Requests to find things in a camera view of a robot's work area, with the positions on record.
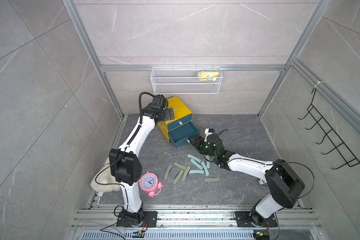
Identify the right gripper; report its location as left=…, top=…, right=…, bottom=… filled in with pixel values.
left=188, top=136, right=217, bottom=161

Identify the teal top drawer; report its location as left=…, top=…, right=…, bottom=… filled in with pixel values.
left=167, top=113, right=193, bottom=131

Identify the teal drawer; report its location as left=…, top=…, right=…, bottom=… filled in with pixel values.
left=169, top=122, right=200, bottom=148
left=167, top=113, right=193, bottom=131

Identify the olive knife long diagonal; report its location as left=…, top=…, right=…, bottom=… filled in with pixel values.
left=182, top=166, right=191, bottom=181

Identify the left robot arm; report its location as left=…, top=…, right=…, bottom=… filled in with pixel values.
left=91, top=92, right=174, bottom=226

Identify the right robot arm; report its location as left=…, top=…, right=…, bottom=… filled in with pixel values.
left=189, top=129, right=313, bottom=227

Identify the yellow drawer cabinet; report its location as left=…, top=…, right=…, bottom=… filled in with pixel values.
left=157, top=97, right=192, bottom=143

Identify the mint knife top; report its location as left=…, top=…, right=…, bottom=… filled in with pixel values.
left=187, top=154, right=202, bottom=163

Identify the mint knife horizontal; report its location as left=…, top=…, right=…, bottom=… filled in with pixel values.
left=189, top=170, right=205, bottom=174

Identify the yellow sponge in basket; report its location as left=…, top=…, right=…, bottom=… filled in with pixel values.
left=197, top=71, right=220, bottom=82

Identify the pink alarm clock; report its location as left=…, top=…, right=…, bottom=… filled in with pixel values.
left=139, top=172, right=163, bottom=198

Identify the white plush dog toy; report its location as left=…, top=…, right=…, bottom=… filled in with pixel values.
left=90, top=158, right=121, bottom=193

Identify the white wire wall basket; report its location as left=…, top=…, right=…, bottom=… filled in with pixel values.
left=150, top=67, right=223, bottom=94

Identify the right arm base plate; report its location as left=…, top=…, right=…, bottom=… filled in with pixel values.
left=233, top=211, right=278, bottom=228

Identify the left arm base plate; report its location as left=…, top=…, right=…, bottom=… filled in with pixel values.
left=116, top=210, right=158, bottom=228

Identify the black wire hook rack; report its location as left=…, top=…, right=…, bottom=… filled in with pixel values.
left=298, top=88, right=360, bottom=170

